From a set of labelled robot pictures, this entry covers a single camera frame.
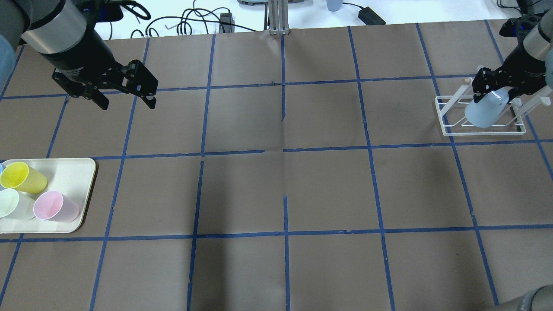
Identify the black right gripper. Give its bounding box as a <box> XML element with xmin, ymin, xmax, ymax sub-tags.
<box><xmin>471</xmin><ymin>44</ymin><xmax>547</xmax><ymax>110</ymax></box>

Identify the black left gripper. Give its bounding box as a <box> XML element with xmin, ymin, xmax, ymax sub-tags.
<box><xmin>40</xmin><ymin>26</ymin><xmax>159</xmax><ymax>111</ymax></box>

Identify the light blue ikea cup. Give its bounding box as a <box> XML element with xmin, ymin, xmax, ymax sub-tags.
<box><xmin>464</xmin><ymin>89</ymin><xmax>509</xmax><ymax>128</ymax></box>

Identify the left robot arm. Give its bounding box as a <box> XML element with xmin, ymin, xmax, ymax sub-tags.
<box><xmin>0</xmin><ymin>0</ymin><xmax>158</xmax><ymax>110</ymax></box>

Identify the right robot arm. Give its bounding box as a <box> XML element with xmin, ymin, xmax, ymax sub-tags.
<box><xmin>472</xmin><ymin>10</ymin><xmax>553</xmax><ymax>103</ymax></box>

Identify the yellow cup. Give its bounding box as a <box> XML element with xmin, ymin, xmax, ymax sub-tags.
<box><xmin>0</xmin><ymin>162</ymin><xmax>48</xmax><ymax>194</ymax></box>

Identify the pink cup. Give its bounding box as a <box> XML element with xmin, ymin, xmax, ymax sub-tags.
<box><xmin>34</xmin><ymin>190</ymin><xmax>80</xmax><ymax>222</ymax></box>

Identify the pale green cup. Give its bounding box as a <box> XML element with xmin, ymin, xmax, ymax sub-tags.
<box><xmin>0</xmin><ymin>189</ymin><xmax>35</xmax><ymax>221</ymax></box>

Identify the blue cup on desk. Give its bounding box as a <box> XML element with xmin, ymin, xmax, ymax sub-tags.
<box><xmin>326</xmin><ymin>0</ymin><xmax>343</xmax><ymax>12</ymax></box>

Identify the cream plastic tray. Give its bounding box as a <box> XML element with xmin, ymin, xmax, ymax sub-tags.
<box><xmin>0</xmin><ymin>158</ymin><xmax>97</xmax><ymax>236</ymax></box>

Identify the black power adapter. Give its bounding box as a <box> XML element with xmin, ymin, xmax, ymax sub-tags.
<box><xmin>358</xmin><ymin>6</ymin><xmax>386</xmax><ymax>25</ymax></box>

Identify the white wire cup rack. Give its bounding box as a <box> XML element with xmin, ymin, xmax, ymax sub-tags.
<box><xmin>434</xmin><ymin>65</ymin><xmax>552</xmax><ymax>136</ymax></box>

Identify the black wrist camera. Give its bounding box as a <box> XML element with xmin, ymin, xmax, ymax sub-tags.
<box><xmin>499</xmin><ymin>15</ymin><xmax>541</xmax><ymax>39</ymax></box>

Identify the aluminium frame post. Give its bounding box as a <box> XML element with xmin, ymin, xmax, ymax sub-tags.
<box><xmin>267</xmin><ymin>0</ymin><xmax>290</xmax><ymax>35</ymax></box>

